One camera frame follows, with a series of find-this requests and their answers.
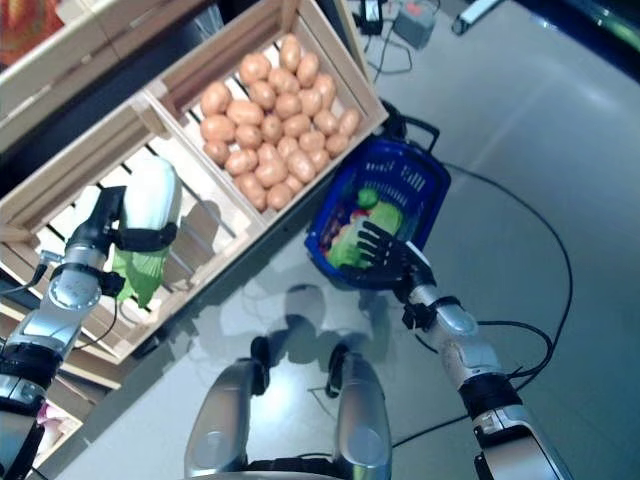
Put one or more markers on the dark robot pelvis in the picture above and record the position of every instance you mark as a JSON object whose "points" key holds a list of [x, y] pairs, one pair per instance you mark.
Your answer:
{"points": [[290, 470]]}

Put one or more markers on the blue plastic shopping basket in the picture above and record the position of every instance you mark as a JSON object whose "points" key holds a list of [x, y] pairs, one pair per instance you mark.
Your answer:
{"points": [[440, 190]]}

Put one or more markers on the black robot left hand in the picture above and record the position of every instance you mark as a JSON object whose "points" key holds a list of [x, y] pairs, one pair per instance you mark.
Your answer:
{"points": [[110, 205]]}

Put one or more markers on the purple onion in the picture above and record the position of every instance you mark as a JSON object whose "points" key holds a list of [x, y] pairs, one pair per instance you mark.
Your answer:
{"points": [[57, 417]]}

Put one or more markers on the light green bell pepper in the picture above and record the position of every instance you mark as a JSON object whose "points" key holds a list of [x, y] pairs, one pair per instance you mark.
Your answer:
{"points": [[367, 199]]}

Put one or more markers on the small red pepper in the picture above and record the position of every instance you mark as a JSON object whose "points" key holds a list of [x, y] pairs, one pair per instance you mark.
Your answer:
{"points": [[357, 216]]}

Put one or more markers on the wooden pumpkin crate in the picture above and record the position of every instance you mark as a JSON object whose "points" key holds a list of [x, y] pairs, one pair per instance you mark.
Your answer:
{"points": [[60, 65]]}

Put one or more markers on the black robot left foot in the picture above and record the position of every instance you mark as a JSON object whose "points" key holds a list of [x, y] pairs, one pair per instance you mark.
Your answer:
{"points": [[260, 365]]}

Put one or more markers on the grey power strip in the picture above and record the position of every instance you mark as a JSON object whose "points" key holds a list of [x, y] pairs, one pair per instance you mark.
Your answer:
{"points": [[415, 25]]}

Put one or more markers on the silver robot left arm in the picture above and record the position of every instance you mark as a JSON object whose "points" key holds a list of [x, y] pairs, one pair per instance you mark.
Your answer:
{"points": [[70, 290]]}

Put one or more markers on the black power adapter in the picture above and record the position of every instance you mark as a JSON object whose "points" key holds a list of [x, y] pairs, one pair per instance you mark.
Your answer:
{"points": [[372, 20]]}

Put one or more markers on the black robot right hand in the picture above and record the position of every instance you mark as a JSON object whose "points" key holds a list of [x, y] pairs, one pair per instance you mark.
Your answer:
{"points": [[400, 270]]}

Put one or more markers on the wooden cabbage crate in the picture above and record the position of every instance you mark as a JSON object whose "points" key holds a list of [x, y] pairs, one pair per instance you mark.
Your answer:
{"points": [[75, 170]]}

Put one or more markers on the silver robot right leg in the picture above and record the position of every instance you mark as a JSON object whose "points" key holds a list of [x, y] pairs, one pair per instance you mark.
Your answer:
{"points": [[362, 425]]}

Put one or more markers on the wooden potato crate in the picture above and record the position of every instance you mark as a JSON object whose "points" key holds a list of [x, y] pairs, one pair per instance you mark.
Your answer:
{"points": [[340, 65]]}

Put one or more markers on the black robot foot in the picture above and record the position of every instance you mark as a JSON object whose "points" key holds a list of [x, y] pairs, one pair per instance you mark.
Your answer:
{"points": [[260, 365], [337, 370]]}

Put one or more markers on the napa cabbage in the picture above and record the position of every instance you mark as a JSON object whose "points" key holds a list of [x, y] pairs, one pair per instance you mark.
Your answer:
{"points": [[345, 250], [150, 195], [387, 217]]}

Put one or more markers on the wooden vegetable display stand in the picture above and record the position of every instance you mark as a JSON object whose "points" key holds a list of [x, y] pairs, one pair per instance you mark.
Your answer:
{"points": [[95, 370]]}

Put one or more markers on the potato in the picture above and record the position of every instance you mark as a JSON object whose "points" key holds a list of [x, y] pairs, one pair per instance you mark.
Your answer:
{"points": [[325, 87], [271, 172], [251, 187], [301, 165], [279, 196], [290, 52], [288, 105], [349, 121], [216, 97], [337, 145], [241, 161], [255, 67], [248, 136]]}

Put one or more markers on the black robot right foot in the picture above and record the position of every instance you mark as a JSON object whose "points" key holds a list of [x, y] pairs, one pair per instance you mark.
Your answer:
{"points": [[337, 370]]}

